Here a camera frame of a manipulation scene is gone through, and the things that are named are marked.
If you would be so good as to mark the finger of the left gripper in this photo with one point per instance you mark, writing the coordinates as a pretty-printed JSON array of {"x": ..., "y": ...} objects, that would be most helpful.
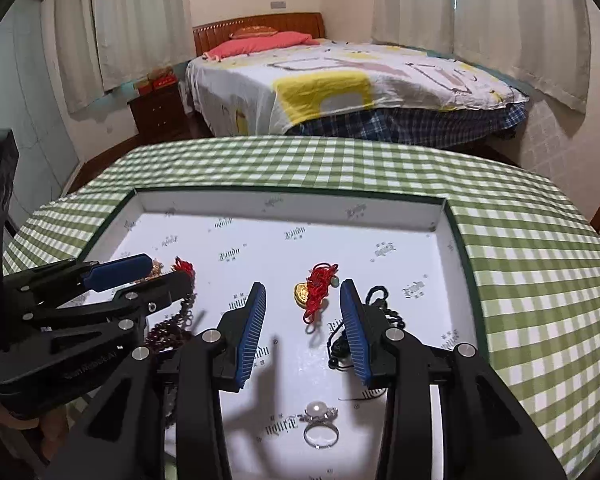
[
  {"x": 125, "y": 307},
  {"x": 49, "y": 287}
]

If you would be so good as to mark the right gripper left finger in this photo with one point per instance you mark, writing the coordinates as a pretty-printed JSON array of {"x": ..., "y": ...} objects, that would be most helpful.
[{"x": 121, "y": 433}]

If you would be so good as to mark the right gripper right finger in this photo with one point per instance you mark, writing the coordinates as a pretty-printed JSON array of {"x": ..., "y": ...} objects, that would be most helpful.
[{"x": 486, "y": 433}]

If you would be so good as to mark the red cord gold ingot charm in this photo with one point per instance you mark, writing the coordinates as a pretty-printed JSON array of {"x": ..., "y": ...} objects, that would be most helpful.
[{"x": 179, "y": 265}]

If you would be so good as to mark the dark green tray box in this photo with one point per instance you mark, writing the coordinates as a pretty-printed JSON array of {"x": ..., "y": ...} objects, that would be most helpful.
[{"x": 297, "y": 418}]

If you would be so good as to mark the green checked tablecloth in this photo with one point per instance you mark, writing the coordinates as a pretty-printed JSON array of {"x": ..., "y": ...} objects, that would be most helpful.
[{"x": 536, "y": 259}]

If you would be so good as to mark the dark wooden nightstand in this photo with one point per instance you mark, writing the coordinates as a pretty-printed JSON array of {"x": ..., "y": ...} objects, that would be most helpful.
[{"x": 159, "y": 115}]

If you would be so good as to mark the red boxes on nightstand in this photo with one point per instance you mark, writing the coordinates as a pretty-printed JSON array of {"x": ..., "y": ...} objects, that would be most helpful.
[{"x": 156, "y": 79}]

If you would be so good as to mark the wooden headboard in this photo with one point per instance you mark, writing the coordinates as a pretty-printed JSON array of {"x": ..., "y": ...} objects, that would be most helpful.
[{"x": 209, "y": 36}]

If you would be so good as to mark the pink pillow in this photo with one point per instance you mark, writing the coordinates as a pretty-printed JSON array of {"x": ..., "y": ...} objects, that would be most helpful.
[{"x": 250, "y": 45}]

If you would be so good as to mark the white curtain left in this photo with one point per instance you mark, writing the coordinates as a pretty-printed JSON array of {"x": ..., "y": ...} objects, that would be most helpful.
[{"x": 104, "y": 44}]

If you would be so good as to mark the white curtain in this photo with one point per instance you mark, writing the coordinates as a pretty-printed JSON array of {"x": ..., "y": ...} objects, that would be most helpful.
[
  {"x": 543, "y": 43},
  {"x": 104, "y": 44}
]

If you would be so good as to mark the bed with patterned sheet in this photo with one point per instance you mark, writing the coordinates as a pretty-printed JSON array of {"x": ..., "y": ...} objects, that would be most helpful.
[{"x": 370, "y": 92}]

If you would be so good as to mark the orange patterned cushion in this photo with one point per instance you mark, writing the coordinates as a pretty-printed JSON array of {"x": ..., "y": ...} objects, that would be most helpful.
[{"x": 254, "y": 31}]

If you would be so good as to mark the white curtain right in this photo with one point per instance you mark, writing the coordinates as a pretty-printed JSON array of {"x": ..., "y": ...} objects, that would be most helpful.
[{"x": 543, "y": 43}]

